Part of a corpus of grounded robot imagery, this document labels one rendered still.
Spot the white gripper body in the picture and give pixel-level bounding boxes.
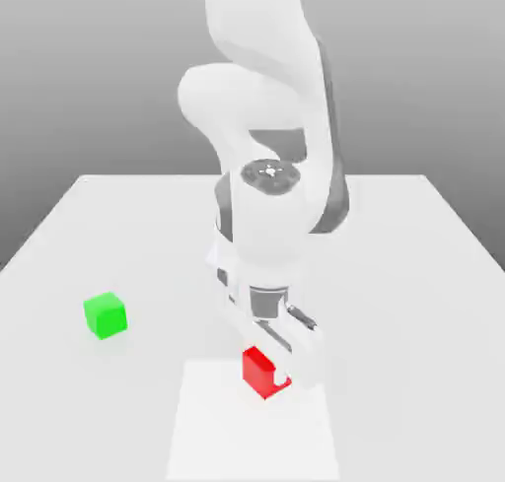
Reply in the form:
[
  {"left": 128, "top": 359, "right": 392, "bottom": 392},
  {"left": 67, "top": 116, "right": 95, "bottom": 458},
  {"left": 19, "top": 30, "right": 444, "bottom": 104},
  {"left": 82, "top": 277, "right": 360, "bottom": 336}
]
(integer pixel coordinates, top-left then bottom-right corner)
[{"left": 238, "top": 309, "right": 325, "bottom": 362}]

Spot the small green cube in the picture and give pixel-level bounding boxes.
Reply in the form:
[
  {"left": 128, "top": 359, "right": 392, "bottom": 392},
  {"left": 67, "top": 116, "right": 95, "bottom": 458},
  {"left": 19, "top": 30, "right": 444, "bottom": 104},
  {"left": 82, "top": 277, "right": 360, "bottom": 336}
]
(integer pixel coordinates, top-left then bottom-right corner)
[{"left": 82, "top": 291, "right": 129, "bottom": 341}]

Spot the small red cube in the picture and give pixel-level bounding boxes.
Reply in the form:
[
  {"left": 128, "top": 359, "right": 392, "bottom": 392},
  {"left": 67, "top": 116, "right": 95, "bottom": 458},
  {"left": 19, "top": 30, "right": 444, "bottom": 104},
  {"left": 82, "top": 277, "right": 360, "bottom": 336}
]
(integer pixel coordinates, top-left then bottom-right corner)
[{"left": 242, "top": 345, "right": 294, "bottom": 401}]

